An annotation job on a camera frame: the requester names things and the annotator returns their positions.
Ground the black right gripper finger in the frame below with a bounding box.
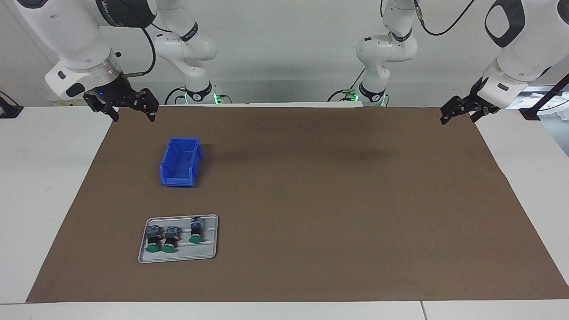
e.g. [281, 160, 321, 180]
[87, 99, 120, 122]
[135, 88, 159, 122]

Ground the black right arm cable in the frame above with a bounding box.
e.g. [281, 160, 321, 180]
[121, 24, 157, 80]

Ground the grey metal tray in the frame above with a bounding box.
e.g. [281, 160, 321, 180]
[138, 214, 219, 264]

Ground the black camera stand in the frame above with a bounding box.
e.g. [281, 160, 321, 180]
[519, 73, 569, 121]

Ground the brown paper mat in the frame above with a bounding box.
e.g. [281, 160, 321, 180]
[26, 106, 569, 304]

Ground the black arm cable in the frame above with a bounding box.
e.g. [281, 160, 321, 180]
[121, 24, 157, 80]
[416, 0, 476, 36]

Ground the black base cable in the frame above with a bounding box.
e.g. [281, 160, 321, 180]
[164, 87, 187, 105]
[328, 67, 367, 102]

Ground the green push button switch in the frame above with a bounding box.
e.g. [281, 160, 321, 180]
[161, 226, 180, 253]
[189, 216, 205, 244]
[146, 225, 161, 253]

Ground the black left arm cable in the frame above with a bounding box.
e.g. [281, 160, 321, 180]
[416, 0, 476, 36]

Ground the blue plastic bin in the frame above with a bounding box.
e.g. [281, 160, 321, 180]
[160, 137, 203, 187]

